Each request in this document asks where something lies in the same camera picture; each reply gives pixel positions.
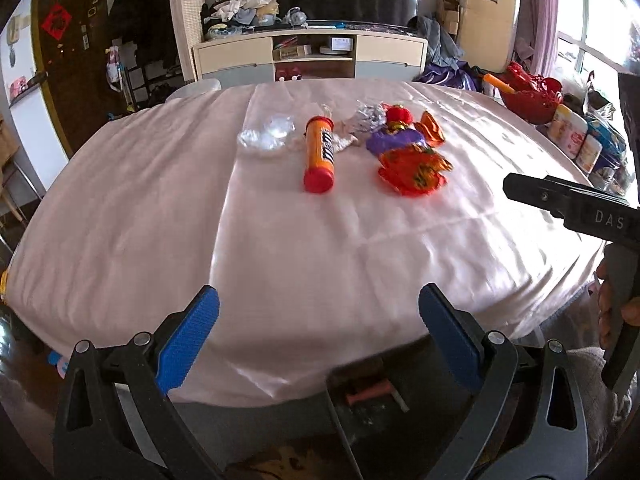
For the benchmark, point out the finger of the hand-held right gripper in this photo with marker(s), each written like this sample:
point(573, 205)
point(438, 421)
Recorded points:
point(540, 191)

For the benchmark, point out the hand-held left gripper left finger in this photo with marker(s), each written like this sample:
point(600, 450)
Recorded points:
point(192, 332)

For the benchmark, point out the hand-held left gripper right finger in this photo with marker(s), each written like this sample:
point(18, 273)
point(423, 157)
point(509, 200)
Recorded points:
point(447, 332)

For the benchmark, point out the small orange snack wrapper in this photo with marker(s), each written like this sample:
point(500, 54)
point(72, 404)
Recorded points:
point(431, 129)

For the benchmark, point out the large orange snack wrapper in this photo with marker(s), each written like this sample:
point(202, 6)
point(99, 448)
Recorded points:
point(412, 170)

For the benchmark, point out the grey square bin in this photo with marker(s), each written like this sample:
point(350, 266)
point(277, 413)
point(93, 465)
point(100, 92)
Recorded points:
point(340, 425)

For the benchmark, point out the purple snack wrapper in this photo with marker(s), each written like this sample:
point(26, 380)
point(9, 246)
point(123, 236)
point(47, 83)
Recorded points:
point(392, 141)

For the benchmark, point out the silver foil wrapper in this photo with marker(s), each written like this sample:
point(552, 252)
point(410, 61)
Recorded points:
point(357, 125)

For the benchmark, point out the clear plastic wrap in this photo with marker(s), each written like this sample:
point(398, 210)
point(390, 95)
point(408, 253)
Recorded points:
point(267, 135)

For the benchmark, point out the orange candy tube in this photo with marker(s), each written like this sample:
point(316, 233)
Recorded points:
point(320, 157)

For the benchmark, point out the person's right hand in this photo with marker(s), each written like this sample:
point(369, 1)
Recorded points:
point(606, 310)

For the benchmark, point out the short white canister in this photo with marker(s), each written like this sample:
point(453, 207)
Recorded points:
point(589, 154)

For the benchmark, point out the tall white canister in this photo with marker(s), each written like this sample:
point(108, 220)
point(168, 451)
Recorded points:
point(567, 130)

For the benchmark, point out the pale pink satin tablecloth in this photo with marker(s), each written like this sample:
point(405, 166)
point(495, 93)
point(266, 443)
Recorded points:
point(250, 260)

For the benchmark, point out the red plastic basket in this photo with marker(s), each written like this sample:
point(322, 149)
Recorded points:
point(535, 97)

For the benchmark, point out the grey mat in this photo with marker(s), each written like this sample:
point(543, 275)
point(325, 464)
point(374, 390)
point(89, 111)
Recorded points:
point(250, 425)

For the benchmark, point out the duck plush toy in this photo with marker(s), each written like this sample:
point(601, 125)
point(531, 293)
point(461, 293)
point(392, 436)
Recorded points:
point(57, 364)

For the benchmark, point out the purple bag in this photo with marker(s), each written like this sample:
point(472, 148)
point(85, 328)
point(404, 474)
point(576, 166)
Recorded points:
point(447, 79)

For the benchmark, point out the window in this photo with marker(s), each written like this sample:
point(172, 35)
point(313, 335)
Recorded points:
point(600, 35)

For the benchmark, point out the brown yellow patterned rug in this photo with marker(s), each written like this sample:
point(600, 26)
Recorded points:
point(300, 462)

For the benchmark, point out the blue grey cloth heap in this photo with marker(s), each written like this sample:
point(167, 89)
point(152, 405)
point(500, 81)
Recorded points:
point(440, 42)

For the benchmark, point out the pink curtain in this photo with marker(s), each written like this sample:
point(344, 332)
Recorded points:
point(537, 10)

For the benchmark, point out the large cardboard box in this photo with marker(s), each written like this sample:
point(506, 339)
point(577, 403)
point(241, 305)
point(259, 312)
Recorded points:
point(487, 15)

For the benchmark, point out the small cardboard box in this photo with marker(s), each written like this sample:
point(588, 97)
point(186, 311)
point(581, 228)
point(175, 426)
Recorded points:
point(448, 12)

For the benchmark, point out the small doll figure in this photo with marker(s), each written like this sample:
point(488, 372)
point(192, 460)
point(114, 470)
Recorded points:
point(114, 67)

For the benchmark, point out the cream television cabinet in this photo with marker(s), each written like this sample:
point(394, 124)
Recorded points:
point(230, 57)

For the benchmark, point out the dark brown door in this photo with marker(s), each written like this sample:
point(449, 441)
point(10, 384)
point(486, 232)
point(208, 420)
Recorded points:
point(85, 75)

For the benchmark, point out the white woven panel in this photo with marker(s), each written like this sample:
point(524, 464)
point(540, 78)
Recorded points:
point(182, 15)

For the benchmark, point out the pile of clothes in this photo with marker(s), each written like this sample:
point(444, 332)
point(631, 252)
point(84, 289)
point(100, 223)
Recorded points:
point(245, 2)

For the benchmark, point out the red diamond door decoration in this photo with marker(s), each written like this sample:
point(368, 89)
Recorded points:
point(56, 19)

